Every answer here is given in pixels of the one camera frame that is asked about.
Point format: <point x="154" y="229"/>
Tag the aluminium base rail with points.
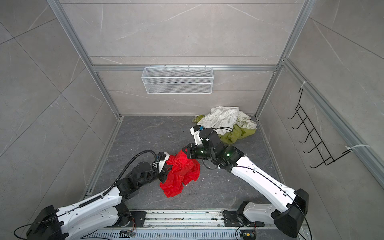
<point x="186" y="225"/>

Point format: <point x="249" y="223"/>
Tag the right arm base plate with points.
<point x="232" y="219"/>

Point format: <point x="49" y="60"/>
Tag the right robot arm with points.
<point x="288" y="207"/>

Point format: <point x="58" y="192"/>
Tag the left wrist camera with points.
<point x="160" y="161"/>

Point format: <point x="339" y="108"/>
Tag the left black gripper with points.
<point x="164" y="172"/>

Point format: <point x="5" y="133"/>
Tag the green cloth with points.
<point x="236" y="133"/>

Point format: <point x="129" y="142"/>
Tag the black wire hook rack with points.
<point x="313" y="136"/>

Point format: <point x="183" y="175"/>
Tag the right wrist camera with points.
<point x="195" y="131"/>

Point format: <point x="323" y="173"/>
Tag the red cloth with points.
<point x="183" y="171"/>

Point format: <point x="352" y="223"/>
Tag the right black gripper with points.
<point x="191" y="154"/>

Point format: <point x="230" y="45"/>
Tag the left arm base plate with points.
<point x="138" y="218"/>

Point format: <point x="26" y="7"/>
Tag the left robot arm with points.
<point x="106" y="209"/>

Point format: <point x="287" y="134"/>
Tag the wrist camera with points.
<point x="160" y="161"/>
<point x="195" y="131"/>

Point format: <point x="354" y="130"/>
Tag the white wire mesh basket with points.
<point x="178" y="80"/>

